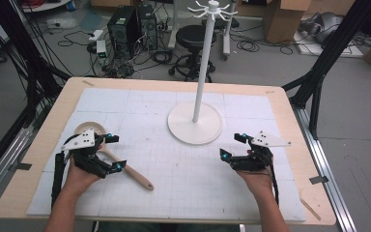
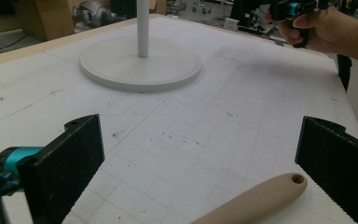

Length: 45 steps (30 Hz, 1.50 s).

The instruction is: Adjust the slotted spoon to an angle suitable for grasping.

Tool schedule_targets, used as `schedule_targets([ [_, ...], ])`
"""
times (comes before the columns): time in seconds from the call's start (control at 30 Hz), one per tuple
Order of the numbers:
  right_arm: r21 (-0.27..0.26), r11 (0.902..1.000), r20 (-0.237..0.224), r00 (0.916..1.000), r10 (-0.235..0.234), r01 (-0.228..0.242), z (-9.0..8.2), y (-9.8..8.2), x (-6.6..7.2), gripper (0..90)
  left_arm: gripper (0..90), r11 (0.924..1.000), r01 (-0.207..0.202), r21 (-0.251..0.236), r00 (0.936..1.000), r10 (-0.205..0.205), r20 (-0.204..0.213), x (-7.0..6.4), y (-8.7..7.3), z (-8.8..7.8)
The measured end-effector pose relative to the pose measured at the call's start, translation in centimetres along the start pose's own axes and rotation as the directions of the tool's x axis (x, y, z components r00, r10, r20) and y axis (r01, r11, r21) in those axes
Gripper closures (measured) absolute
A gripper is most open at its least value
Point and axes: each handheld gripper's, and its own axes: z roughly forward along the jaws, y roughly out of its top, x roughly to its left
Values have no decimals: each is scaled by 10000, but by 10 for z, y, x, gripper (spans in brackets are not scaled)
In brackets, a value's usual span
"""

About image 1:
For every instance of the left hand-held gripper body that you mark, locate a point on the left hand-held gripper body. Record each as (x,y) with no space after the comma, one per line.
(85,141)

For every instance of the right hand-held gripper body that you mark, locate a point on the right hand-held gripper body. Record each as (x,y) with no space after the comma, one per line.
(257,159)

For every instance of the wooden spoon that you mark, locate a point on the wooden spoon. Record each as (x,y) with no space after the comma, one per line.
(135,175)

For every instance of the person's right hand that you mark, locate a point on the person's right hand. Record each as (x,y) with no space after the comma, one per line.
(259,182)

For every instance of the person's left hand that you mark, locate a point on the person's left hand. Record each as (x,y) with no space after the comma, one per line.
(77,180)

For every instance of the white grid mat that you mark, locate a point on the white grid mat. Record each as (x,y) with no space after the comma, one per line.
(174,180)

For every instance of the black tape piece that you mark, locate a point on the black tape piece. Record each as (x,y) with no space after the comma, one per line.
(22,166)
(319,179)

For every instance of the thin wooden stick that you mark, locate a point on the thin wooden stick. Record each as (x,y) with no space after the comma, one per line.
(309,208)

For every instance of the white hook rack stand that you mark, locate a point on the white hook rack stand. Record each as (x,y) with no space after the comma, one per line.
(203,64)

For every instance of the small white electronic box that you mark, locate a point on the small white electronic box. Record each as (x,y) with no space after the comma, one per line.
(101,51)

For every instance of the white power strip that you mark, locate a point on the white power strip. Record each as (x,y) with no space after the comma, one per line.
(96,34)

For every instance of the large black computer tower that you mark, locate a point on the large black computer tower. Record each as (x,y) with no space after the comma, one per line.
(122,30)

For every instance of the black round stool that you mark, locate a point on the black round stool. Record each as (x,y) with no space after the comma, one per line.
(193,40)

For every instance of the slim black computer tower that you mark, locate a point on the slim black computer tower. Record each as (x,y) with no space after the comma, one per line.
(148,27)

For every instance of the tall cardboard box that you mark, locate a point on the tall cardboard box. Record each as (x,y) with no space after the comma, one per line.
(283,21)

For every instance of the grey bag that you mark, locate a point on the grey bag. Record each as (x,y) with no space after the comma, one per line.
(323,27)

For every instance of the round white table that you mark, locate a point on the round white table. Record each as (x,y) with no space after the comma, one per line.
(43,5)

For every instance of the aluminium rail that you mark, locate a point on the aluminium rail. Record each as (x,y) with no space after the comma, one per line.
(325,167)
(3,161)

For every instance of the white metal stand frame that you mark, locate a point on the white metal stand frame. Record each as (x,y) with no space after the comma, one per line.
(227,35)

